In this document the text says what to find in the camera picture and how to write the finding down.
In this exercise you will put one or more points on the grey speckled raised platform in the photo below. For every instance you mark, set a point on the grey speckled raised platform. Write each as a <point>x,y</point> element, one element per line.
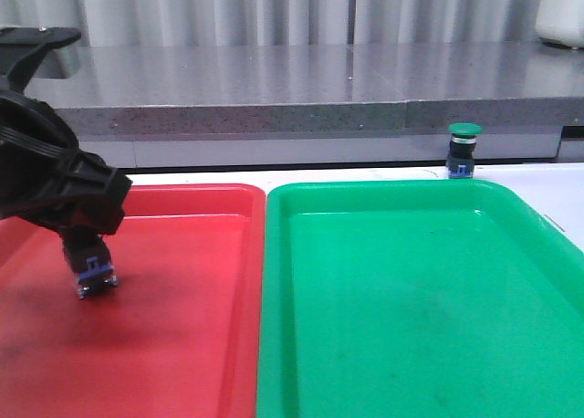
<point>150,109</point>

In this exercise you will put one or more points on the green mushroom push button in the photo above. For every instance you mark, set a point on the green mushroom push button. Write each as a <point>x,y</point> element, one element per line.
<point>460,162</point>

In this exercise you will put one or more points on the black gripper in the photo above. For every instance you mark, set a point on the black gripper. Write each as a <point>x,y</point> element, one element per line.
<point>46,178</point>

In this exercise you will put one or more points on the red mushroom push button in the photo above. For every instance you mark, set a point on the red mushroom push button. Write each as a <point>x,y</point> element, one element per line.
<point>89,259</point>

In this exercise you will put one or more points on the red plastic tray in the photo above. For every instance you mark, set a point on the red plastic tray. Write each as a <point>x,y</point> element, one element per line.
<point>178,337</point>

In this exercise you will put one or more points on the green plastic tray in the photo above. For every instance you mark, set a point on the green plastic tray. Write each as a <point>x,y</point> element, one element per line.
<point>417,299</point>

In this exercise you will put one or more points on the white object on platform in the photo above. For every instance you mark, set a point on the white object on platform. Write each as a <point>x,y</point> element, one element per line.
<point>560,22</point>

